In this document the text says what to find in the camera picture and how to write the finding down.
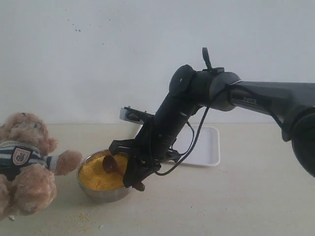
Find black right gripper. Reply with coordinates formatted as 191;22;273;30
108;118;177;189

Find dark wooden spoon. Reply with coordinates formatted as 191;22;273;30
102;156;146;193

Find tan teddy bear striped sweater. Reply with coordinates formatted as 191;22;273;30
0;112;83;219

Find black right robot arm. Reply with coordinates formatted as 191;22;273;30
109;65;315;187

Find stainless steel bowl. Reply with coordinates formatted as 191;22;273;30
76;149;131;203

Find yellow millet grains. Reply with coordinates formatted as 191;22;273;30
79;156;124;191

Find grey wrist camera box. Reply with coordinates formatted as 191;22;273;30
120;107;148;124

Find black camera cable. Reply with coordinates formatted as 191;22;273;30
154;47;244;177

